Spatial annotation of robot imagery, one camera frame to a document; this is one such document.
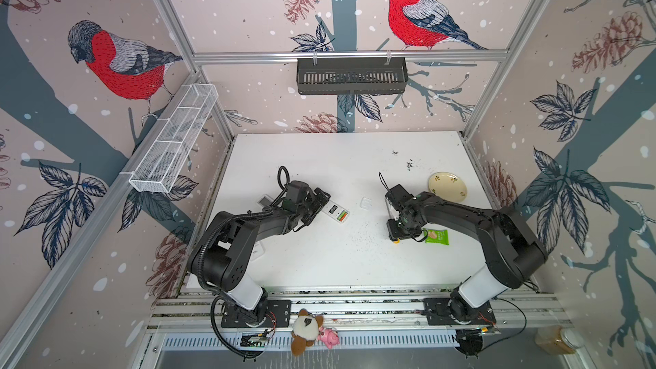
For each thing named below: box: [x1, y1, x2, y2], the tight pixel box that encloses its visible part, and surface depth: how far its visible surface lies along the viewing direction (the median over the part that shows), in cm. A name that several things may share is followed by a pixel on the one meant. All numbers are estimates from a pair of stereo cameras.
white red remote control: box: [322, 199, 351, 224], surface depth 96 cm
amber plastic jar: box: [534, 325, 584, 356], surface depth 64 cm
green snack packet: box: [422, 228, 450, 246], surface depth 89 cm
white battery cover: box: [359, 196, 373, 211], surface depth 100 cm
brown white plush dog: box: [290, 307, 324, 357], surface depth 70 cm
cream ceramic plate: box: [427, 171, 468, 203], surface depth 105 cm
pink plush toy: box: [317, 326, 340, 351], surface depth 70 cm
